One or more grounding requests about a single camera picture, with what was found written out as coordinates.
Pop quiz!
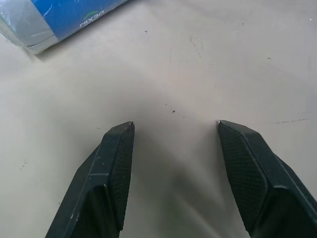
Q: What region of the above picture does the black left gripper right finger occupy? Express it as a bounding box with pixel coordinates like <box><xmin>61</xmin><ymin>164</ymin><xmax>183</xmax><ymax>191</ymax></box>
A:
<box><xmin>216</xmin><ymin>120</ymin><xmax>317</xmax><ymax>238</ymax></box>

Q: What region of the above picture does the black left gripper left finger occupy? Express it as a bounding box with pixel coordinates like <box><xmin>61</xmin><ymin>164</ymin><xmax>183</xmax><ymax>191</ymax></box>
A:
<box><xmin>43</xmin><ymin>121</ymin><xmax>136</xmax><ymax>238</ymax></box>

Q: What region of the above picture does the blue and grey product box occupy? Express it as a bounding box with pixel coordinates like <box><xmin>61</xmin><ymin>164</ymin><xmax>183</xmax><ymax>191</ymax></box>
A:
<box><xmin>0</xmin><ymin>0</ymin><xmax>131</xmax><ymax>56</ymax></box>

